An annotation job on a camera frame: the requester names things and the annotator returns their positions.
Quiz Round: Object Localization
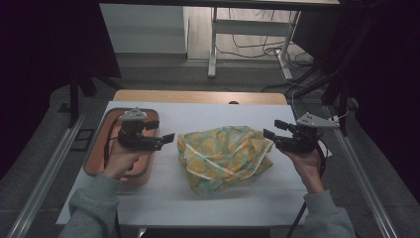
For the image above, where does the black floor plate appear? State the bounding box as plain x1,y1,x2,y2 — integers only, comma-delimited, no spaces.
69,128,96,153

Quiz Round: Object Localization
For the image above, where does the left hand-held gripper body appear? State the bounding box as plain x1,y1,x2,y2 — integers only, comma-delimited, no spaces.
116,107,165,153

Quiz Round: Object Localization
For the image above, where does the white table mat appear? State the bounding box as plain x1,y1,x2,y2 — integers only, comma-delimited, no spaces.
55,100,312,229

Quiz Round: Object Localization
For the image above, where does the orange basket with grey rim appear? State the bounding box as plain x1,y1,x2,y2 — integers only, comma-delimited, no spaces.
82,107,160,188

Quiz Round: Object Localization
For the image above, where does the person's right hand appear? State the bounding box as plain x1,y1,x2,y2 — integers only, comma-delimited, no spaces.
277,146,327,195

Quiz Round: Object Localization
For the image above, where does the metal floor rail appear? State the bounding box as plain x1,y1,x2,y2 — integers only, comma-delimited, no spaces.
324,104,399,238
6,111,87,238

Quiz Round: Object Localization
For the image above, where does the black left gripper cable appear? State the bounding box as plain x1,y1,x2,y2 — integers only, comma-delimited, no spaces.
103,116,123,171

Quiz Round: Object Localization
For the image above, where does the white desk frame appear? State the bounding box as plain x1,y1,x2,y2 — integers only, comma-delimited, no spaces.
207,6,302,80

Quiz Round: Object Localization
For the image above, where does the black stand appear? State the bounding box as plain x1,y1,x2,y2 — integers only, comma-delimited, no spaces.
290,0,389,137
66,63,124,129

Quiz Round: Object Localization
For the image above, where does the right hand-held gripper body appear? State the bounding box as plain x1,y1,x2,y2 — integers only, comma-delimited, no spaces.
272,111,341,155

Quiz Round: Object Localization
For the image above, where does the person's left hand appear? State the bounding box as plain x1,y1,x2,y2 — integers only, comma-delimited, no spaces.
101,141,151,181

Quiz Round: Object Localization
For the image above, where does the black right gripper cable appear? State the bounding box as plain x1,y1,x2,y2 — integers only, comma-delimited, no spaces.
285,138,329,238

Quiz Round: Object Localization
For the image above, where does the white cabinet panel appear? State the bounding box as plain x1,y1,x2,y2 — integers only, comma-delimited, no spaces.
99,3,189,55

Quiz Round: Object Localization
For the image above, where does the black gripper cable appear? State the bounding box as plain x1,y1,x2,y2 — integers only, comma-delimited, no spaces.
285,138,329,238
103,116,123,171

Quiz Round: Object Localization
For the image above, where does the bundle of floor cables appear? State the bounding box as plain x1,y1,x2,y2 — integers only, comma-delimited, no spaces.
215,7,315,68

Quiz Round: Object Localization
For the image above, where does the wooden table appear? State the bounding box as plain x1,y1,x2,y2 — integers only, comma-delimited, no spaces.
112,88,288,106

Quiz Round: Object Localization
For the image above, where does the lemon print cloth bag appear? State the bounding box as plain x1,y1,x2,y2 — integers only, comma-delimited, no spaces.
176,125,275,196

